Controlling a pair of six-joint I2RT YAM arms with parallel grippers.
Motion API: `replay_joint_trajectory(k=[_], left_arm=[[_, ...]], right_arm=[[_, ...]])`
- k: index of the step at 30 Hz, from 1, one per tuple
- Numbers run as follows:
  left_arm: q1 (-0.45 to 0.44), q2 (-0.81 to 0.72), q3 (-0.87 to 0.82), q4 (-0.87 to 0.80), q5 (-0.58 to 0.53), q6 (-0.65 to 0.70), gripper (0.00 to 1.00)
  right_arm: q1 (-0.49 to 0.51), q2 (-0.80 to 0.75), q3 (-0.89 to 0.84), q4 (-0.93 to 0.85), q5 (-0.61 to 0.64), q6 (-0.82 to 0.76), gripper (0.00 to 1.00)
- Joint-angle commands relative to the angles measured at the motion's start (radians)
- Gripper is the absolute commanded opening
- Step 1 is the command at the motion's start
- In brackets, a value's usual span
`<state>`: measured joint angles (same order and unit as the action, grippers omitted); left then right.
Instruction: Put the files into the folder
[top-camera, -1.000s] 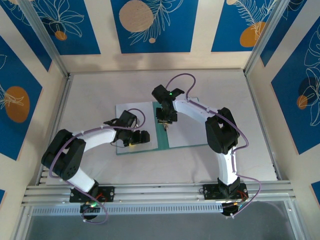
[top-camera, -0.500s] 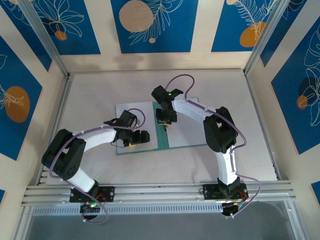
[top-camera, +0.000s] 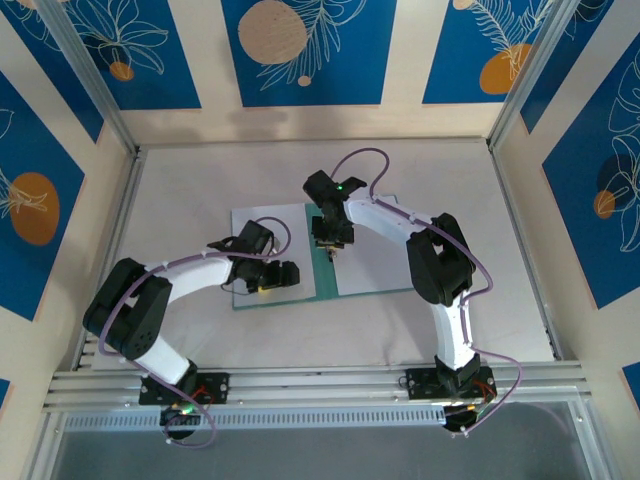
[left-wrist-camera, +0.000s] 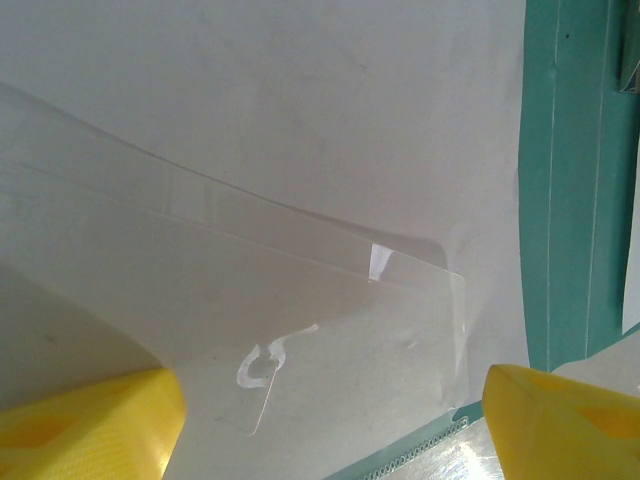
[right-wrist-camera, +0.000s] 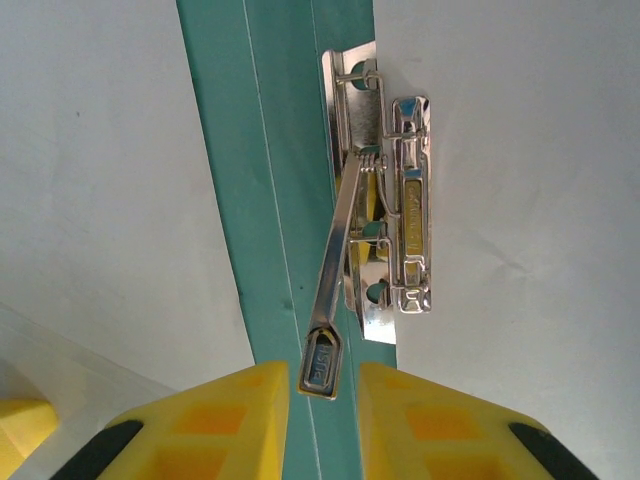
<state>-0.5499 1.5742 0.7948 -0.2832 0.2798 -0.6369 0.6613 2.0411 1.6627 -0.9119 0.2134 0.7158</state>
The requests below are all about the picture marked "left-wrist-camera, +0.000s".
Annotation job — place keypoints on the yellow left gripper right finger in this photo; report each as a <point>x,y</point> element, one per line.
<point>565,435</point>

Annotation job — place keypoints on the white paper sheet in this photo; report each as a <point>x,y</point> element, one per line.
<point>595,357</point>
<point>300,75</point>

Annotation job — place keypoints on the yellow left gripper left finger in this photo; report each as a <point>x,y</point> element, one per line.
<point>90,435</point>

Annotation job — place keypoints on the clear plastic sleeve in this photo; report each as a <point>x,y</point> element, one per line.
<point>300,300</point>

